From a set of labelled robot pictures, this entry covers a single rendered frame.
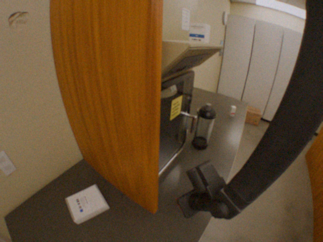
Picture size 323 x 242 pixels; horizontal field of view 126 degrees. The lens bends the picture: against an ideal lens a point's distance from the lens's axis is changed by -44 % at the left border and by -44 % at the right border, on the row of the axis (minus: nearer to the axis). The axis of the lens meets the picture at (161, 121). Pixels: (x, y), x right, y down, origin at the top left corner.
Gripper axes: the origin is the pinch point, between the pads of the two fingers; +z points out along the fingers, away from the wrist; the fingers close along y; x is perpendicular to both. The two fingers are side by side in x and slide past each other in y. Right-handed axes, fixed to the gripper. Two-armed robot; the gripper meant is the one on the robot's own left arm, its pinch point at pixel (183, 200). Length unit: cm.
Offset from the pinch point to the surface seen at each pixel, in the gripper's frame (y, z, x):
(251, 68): -284, 63, -115
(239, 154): -162, 114, 14
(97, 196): 27.8, 15.7, -12.8
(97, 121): 18.1, -10.9, -31.6
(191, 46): 0.4, -36.1, -28.4
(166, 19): -3, -34, -44
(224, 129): -61, 25, -21
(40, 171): 55, 24, -32
